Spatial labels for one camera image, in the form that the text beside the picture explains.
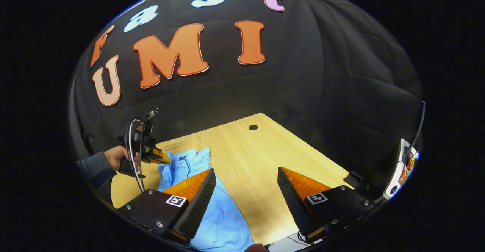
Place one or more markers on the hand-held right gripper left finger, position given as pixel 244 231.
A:
pixel 197 210

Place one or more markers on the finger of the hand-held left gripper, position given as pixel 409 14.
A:
pixel 160 157

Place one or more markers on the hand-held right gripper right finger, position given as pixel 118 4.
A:
pixel 293 202

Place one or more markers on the light blue T-shirt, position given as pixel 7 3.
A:
pixel 227 221

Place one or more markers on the small black box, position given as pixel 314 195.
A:
pixel 354 178

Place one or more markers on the white power strip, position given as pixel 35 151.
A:
pixel 399 172

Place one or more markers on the black backdrop cloth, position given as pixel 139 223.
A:
pixel 303 74

